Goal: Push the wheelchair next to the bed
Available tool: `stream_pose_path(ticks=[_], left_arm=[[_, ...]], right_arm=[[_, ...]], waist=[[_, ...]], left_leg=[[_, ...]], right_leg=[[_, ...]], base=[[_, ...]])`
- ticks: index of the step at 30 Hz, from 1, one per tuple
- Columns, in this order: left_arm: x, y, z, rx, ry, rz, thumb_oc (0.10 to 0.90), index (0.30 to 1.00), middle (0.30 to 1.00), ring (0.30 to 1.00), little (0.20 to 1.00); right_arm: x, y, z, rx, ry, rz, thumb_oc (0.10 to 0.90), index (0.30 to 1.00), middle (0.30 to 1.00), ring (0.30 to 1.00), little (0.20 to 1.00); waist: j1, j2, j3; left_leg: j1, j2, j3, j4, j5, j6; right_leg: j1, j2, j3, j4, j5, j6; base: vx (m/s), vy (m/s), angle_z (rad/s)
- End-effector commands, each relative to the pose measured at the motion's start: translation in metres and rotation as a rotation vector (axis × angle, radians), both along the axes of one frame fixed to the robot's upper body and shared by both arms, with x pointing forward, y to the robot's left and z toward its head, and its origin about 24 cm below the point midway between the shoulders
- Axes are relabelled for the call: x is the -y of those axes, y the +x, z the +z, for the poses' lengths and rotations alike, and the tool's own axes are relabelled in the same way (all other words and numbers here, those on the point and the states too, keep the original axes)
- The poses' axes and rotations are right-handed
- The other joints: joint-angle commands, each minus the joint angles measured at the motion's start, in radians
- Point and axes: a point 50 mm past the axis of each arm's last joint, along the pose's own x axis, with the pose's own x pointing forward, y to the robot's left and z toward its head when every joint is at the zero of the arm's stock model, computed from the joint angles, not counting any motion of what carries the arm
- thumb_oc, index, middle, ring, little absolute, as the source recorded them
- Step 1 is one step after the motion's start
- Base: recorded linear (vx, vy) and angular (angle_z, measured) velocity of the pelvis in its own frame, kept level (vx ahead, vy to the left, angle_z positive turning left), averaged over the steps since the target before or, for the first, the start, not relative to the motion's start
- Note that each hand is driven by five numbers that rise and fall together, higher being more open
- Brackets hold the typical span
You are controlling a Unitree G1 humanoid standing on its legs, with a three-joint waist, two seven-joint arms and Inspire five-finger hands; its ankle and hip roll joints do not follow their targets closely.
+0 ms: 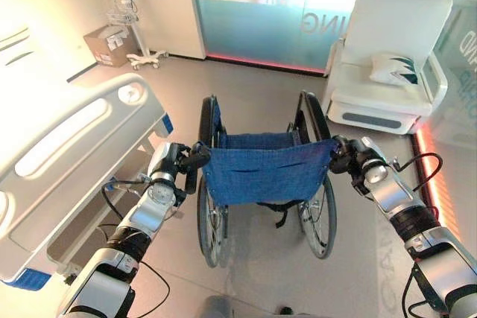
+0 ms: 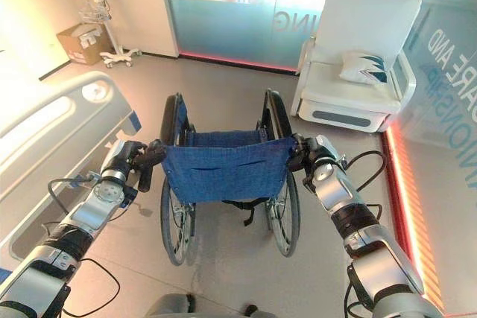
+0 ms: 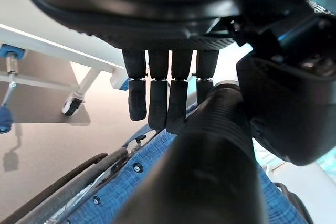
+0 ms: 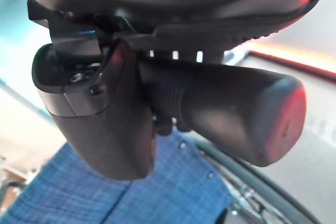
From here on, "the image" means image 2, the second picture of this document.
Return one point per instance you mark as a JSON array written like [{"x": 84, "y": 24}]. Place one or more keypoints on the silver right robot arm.
[{"x": 367, "y": 236}]

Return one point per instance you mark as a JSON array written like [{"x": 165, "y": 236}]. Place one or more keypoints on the brown cardboard box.
[{"x": 80, "y": 43}]

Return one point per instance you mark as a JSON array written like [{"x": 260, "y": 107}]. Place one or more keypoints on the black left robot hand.
[{"x": 128, "y": 154}]

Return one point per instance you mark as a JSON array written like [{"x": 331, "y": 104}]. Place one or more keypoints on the white pillow with blue print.
[{"x": 363, "y": 67}]

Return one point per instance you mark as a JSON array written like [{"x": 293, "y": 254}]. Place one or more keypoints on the white rolling monitor stand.
[{"x": 115, "y": 31}]

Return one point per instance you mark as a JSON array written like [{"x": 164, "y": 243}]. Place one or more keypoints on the white armchair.
[{"x": 354, "y": 65}]

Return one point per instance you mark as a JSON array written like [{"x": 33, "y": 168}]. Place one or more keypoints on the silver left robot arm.
[{"x": 63, "y": 236}]

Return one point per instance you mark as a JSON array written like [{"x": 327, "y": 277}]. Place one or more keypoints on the white hospital bed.
[{"x": 48, "y": 146}]

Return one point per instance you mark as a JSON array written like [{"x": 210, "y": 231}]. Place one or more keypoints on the blue fabric wheelchair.
[{"x": 227, "y": 169}]

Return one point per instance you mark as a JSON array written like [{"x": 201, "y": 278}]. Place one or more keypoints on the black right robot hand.
[{"x": 309, "y": 148}]

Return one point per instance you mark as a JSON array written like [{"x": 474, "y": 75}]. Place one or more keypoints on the red floor light strip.
[{"x": 400, "y": 180}]

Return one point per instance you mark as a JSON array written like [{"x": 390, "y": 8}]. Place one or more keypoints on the frosted glass partition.
[{"x": 257, "y": 9}]

